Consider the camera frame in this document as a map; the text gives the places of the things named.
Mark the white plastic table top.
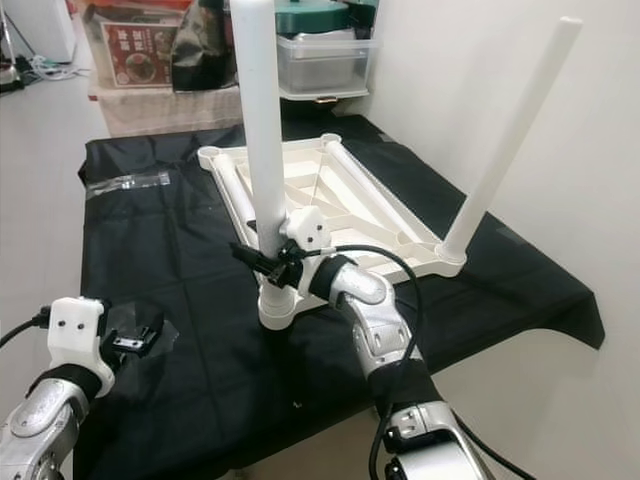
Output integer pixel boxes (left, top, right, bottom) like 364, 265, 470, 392
198, 133, 469, 331

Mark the black tablecloth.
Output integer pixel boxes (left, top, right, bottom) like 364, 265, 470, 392
75, 112, 606, 480

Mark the long clear tape strip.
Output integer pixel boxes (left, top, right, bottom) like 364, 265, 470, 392
88, 172, 171, 196

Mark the white lace cloth cover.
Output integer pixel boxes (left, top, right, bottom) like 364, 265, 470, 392
95, 80, 281, 139

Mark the clear plastic storage container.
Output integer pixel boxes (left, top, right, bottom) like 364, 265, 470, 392
275, 35, 376, 101

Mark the orange-lid clear storage box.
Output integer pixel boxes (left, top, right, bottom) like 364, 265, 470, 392
75, 0, 181, 89

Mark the green pot lid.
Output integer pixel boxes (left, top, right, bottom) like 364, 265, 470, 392
275, 0, 376, 36

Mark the white cabinet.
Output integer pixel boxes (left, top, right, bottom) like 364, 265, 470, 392
5, 0, 76, 63

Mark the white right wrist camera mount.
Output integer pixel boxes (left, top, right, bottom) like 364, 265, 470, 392
282, 207, 333, 291

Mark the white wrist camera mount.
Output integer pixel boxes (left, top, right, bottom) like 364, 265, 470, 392
46, 296, 116, 399
282, 207, 333, 291

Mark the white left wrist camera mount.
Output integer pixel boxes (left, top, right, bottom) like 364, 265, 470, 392
46, 296, 116, 399

